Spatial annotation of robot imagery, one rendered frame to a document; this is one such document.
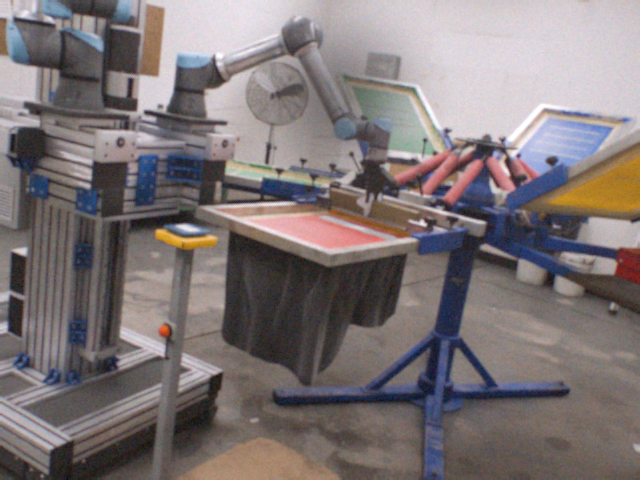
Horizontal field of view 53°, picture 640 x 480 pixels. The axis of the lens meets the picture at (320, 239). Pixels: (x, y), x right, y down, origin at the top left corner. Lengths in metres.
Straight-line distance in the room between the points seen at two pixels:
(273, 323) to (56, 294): 0.85
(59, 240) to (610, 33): 5.17
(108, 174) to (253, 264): 0.53
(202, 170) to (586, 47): 4.72
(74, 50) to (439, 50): 5.41
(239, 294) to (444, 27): 5.31
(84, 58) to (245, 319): 0.97
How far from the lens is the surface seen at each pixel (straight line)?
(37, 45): 2.10
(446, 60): 7.08
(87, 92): 2.12
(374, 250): 1.98
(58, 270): 2.53
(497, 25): 6.89
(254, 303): 2.18
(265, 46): 2.52
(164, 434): 2.20
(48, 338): 2.65
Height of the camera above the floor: 1.42
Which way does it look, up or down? 13 degrees down
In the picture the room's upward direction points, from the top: 9 degrees clockwise
